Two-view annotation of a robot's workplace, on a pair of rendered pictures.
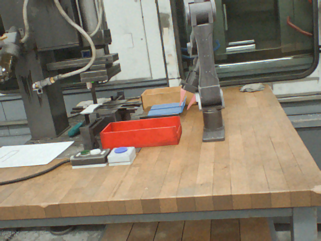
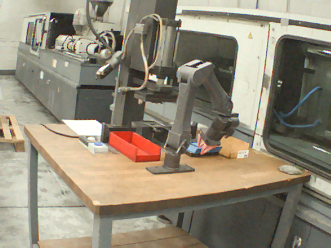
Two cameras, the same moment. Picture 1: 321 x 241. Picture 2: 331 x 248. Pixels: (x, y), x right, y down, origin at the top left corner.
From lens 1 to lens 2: 1.26 m
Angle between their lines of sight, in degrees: 42
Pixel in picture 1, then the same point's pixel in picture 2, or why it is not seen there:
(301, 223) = (95, 222)
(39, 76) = (125, 83)
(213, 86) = (176, 134)
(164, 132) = (132, 149)
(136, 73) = (242, 117)
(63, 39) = (140, 64)
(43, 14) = (138, 44)
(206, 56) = (179, 109)
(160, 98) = not seen: hidden behind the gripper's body
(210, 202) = (68, 180)
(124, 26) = (246, 75)
